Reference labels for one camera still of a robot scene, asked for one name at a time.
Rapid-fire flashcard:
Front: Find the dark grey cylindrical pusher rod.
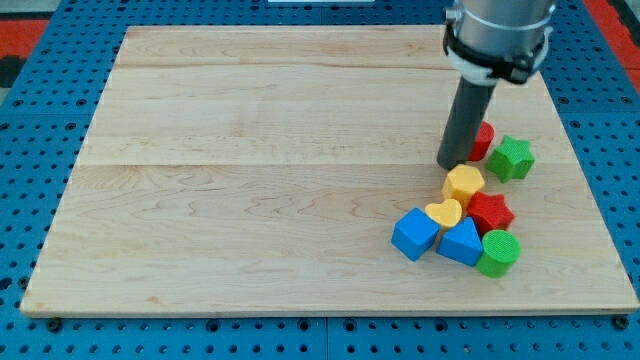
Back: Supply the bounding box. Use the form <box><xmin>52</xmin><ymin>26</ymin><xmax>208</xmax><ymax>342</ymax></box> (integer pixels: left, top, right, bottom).
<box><xmin>436</xmin><ymin>78</ymin><xmax>495</xmax><ymax>170</ymax></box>

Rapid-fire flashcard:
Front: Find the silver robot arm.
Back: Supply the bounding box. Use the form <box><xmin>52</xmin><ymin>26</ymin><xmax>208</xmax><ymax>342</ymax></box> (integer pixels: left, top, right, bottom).
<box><xmin>436</xmin><ymin>0</ymin><xmax>556</xmax><ymax>170</ymax></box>

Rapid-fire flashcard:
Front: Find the green star block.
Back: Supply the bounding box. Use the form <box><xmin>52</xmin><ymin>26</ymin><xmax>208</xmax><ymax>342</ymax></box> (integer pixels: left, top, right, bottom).
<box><xmin>486</xmin><ymin>135</ymin><xmax>535</xmax><ymax>183</ymax></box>

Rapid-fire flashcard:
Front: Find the red star block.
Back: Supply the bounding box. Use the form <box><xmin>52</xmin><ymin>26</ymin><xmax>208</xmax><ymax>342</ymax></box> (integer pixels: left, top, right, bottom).
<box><xmin>466</xmin><ymin>192</ymin><xmax>515</xmax><ymax>237</ymax></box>

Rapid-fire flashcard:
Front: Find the red cylinder block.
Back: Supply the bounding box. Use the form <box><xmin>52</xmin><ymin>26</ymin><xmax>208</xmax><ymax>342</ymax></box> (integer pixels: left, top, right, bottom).
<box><xmin>468</xmin><ymin>121</ymin><xmax>495</xmax><ymax>162</ymax></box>

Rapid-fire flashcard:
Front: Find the yellow hexagon block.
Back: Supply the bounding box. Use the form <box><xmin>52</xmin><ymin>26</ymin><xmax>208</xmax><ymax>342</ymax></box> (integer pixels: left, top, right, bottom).
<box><xmin>441</xmin><ymin>164</ymin><xmax>486</xmax><ymax>210</ymax></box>

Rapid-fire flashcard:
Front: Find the yellow heart block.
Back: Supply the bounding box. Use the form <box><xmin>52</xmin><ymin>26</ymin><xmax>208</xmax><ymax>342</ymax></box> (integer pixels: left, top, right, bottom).
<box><xmin>425</xmin><ymin>199</ymin><xmax>462</xmax><ymax>231</ymax></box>

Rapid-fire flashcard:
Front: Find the blue triangle block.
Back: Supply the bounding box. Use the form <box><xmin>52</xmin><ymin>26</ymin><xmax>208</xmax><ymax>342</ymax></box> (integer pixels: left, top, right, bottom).
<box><xmin>436</xmin><ymin>217</ymin><xmax>483</xmax><ymax>267</ymax></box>

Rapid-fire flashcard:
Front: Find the blue cube block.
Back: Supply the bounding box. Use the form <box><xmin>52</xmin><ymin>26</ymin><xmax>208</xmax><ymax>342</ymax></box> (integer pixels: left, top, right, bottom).
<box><xmin>391</xmin><ymin>208</ymin><xmax>440</xmax><ymax>261</ymax></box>

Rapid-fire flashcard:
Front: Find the green cylinder block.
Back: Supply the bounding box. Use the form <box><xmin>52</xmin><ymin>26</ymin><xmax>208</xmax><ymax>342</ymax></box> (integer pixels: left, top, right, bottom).
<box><xmin>476</xmin><ymin>230</ymin><xmax>521</xmax><ymax>278</ymax></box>

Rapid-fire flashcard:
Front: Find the wooden board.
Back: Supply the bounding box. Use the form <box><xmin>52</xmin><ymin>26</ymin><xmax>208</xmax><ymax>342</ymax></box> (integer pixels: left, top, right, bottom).
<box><xmin>20</xmin><ymin>26</ymin><xmax>639</xmax><ymax>318</ymax></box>

